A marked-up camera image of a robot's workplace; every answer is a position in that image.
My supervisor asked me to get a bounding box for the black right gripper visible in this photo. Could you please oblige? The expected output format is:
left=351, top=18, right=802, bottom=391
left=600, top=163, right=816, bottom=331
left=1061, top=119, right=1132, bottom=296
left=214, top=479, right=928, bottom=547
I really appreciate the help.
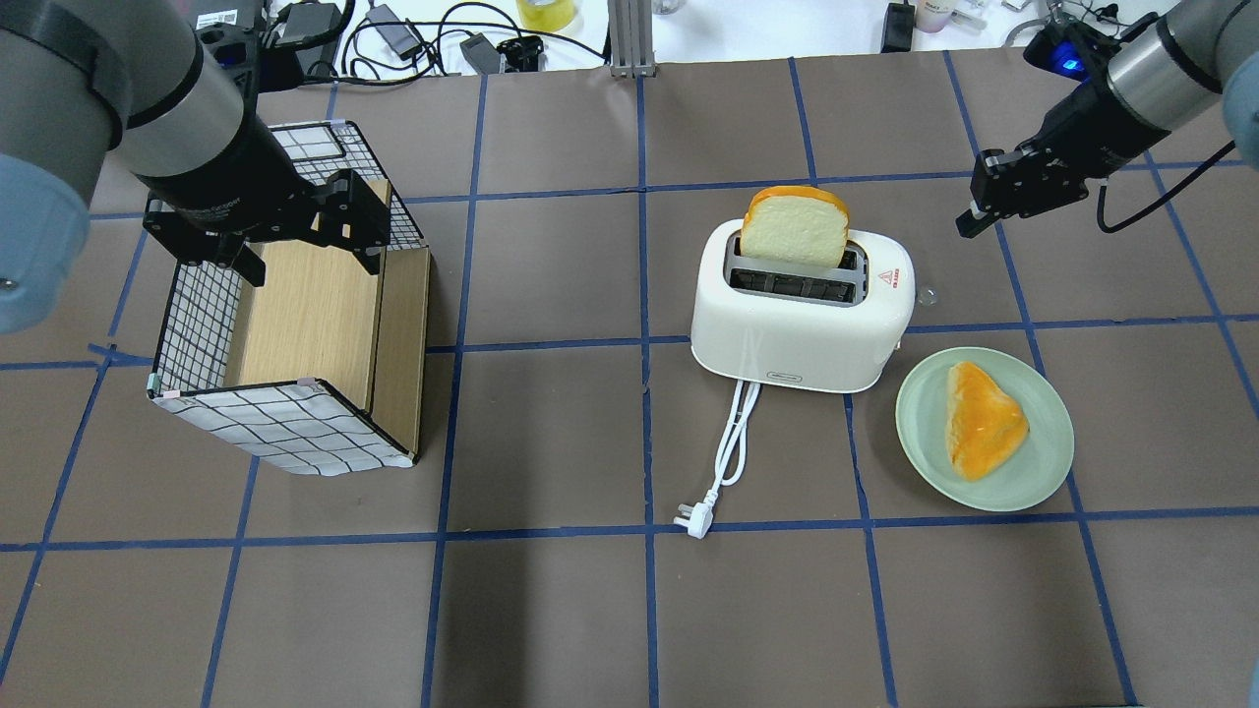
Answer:
left=956, top=145, right=1090, bottom=239

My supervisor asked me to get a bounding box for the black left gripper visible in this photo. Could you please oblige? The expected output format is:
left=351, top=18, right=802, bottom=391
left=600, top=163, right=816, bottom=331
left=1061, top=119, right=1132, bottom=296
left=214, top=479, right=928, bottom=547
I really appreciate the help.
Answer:
left=144, top=169, right=392, bottom=288

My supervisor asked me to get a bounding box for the white two-slot toaster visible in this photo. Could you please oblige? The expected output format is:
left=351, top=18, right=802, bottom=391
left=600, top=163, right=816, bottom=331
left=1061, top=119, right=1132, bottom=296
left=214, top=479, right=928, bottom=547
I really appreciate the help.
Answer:
left=689, top=219, right=917, bottom=393

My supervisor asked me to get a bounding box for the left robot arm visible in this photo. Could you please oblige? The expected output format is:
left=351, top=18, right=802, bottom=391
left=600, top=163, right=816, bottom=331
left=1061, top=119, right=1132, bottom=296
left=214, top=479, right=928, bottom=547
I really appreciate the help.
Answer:
left=1, top=1, right=390, bottom=334

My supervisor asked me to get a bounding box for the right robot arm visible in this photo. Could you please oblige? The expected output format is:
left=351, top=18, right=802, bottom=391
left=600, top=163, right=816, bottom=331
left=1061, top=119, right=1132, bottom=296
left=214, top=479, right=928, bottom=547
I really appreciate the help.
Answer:
left=956, top=1, right=1258, bottom=238

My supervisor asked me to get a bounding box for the bread slice in toaster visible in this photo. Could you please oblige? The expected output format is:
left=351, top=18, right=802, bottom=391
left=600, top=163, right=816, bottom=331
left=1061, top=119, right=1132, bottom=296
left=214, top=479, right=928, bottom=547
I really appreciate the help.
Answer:
left=739, top=186, right=850, bottom=268

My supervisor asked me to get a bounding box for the bread slice on plate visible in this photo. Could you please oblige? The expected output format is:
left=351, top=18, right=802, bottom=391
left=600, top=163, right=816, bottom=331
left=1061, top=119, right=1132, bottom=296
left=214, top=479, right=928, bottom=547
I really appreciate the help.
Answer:
left=946, top=360, right=1030, bottom=481

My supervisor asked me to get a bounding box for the light green plate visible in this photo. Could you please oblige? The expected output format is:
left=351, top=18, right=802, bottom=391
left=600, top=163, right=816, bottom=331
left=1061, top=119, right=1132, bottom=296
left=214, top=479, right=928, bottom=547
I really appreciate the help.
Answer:
left=895, top=348, right=1075, bottom=511

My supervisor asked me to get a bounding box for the grey power adapter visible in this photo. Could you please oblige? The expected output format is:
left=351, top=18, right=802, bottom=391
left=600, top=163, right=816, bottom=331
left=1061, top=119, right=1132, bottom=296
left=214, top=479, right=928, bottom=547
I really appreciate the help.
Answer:
left=366, top=4, right=423, bottom=60

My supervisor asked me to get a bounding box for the black power adapter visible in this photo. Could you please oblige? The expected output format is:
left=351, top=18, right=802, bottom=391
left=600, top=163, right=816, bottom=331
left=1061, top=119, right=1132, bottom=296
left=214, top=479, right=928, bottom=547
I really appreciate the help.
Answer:
left=271, top=1, right=342, bottom=49

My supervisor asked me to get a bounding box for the yellow tape roll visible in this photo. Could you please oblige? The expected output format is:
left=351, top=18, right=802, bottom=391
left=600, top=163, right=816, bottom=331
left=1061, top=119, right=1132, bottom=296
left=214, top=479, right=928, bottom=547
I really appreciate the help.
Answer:
left=515, top=0, right=578, bottom=34

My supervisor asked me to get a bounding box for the wire basket with wooden shelf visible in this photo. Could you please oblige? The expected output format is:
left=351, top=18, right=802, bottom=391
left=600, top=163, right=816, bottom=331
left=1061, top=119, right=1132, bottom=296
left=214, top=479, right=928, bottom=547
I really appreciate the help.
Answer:
left=146, top=120, right=432, bottom=476

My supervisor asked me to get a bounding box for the white toaster power cord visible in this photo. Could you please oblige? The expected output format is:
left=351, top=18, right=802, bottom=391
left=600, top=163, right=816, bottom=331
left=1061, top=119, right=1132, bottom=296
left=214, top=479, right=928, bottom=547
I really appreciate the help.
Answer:
left=674, top=380, right=763, bottom=540

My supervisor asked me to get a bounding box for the aluminium frame post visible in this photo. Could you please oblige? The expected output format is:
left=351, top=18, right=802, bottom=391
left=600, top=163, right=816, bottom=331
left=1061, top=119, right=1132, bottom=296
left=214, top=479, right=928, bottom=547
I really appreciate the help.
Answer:
left=607, top=0, right=657, bottom=78

